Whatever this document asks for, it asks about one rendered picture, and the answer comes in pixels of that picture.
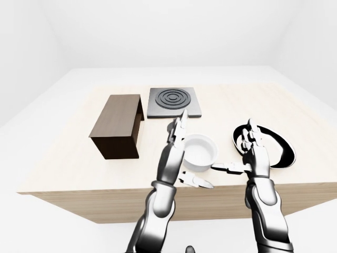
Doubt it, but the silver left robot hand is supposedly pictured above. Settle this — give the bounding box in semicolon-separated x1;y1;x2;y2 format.
156;108;214;190

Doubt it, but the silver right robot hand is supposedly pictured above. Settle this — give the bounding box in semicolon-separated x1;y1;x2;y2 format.
211;118;271;180

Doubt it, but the white bowl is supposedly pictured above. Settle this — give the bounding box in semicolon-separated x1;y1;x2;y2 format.
181;134;219;173

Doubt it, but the dark wooden cabinet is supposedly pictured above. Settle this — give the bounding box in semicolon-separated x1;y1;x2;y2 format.
88;94;145;160

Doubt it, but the black and white plate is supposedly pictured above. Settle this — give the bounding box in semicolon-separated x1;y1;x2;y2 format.
232;124;296;169

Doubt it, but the flat dark stove plate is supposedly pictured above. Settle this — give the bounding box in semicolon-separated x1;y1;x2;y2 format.
146;86;203;119

